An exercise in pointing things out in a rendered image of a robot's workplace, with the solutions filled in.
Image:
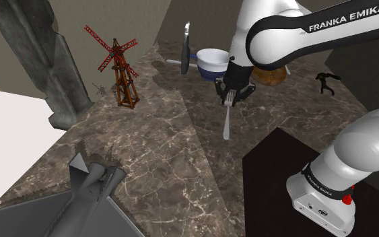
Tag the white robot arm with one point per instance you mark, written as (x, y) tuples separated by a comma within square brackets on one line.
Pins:
[(274, 39)]

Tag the white and blue bowl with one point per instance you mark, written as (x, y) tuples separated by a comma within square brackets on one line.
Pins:
[(210, 62)]

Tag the black human figure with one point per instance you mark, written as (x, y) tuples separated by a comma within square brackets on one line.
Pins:
[(324, 80)]

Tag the grey stone column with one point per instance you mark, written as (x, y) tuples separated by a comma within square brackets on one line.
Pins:
[(44, 55)]

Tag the brown round bread loaf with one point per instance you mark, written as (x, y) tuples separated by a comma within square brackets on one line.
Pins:
[(269, 77)]

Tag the silver fork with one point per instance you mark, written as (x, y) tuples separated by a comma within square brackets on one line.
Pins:
[(227, 121)]

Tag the red and brown windmill model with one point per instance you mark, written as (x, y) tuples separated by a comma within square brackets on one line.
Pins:
[(123, 82)]

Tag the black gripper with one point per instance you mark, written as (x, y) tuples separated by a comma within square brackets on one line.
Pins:
[(238, 75)]

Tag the grey aircraft model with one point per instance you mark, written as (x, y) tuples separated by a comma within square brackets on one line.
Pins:
[(84, 203)]

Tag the white spoon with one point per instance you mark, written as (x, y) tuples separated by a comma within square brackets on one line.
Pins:
[(174, 61)]

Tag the dark robot stand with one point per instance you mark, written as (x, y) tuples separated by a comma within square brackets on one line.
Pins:
[(268, 183)]

